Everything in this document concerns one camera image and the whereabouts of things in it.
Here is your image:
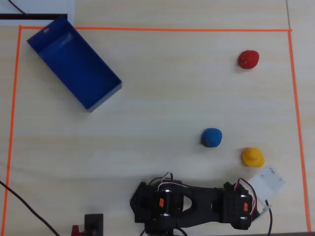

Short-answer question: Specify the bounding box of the long black cable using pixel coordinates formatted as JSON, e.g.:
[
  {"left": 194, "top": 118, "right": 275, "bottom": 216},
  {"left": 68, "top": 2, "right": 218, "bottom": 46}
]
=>
[{"left": 0, "top": 180, "right": 61, "bottom": 236}]

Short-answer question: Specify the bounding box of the red rubber duck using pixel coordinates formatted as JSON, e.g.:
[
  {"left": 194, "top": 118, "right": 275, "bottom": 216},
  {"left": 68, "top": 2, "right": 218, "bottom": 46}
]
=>
[{"left": 237, "top": 50, "right": 260, "bottom": 70}]

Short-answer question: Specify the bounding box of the thin black cable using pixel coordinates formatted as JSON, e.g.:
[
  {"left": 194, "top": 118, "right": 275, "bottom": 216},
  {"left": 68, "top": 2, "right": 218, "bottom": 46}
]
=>
[{"left": 8, "top": 0, "right": 29, "bottom": 17}]

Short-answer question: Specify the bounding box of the blue rubber duck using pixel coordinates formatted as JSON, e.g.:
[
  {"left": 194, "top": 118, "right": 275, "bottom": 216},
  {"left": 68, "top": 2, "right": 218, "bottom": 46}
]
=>
[{"left": 201, "top": 127, "right": 223, "bottom": 148}]

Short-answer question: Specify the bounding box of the black camera cable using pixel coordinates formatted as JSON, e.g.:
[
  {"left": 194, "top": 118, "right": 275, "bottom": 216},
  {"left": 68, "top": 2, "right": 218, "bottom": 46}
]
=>
[{"left": 261, "top": 199, "right": 274, "bottom": 236}]

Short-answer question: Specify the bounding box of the blue plastic box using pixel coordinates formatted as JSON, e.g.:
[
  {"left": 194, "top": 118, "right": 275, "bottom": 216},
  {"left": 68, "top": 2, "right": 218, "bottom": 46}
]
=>
[{"left": 26, "top": 16, "right": 123, "bottom": 114}]

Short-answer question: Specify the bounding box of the red clamp handle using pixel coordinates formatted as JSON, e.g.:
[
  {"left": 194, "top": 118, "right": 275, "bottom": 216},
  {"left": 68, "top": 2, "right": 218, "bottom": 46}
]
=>
[{"left": 71, "top": 224, "right": 86, "bottom": 236}]

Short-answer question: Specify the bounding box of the yellow rubber duck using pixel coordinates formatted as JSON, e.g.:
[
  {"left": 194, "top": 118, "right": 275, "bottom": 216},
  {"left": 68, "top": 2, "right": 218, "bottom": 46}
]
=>
[{"left": 241, "top": 147, "right": 265, "bottom": 169}]

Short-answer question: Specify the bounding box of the wrist servo wire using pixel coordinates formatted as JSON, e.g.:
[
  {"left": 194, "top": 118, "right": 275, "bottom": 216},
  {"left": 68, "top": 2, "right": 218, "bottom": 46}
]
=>
[{"left": 235, "top": 177, "right": 258, "bottom": 217}]

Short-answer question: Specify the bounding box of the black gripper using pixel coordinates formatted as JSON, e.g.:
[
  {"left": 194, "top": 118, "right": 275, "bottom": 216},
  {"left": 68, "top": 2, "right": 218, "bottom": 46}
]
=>
[{"left": 246, "top": 188, "right": 260, "bottom": 231}]

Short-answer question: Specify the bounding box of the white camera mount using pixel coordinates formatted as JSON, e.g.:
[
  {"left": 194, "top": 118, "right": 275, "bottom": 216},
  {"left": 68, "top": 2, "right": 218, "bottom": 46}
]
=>
[{"left": 247, "top": 164, "right": 286, "bottom": 201}]

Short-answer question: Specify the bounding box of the orange tape strip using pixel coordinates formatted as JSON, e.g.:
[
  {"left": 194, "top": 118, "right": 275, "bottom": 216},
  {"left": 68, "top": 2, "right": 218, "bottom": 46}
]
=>
[
  {"left": 1, "top": 25, "right": 23, "bottom": 236},
  {"left": 287, "top": 29, "right": 312, "bottom": 233},
  {"left": 18, "top": 25, "right": 293, "bottom": 32}
]

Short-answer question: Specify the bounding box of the small black red device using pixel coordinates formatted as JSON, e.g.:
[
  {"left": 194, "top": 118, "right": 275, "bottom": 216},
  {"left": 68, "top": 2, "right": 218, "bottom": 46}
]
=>
[{"left": 84, "top": 213, "right": 104, "bottom": 236}]

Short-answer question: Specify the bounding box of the shoulder servo wire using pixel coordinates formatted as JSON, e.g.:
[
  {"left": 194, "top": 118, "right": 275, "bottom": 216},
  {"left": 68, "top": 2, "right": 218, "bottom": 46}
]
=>
[{"left": 157, "top": 172, "right": 183, "bottom": 191}]

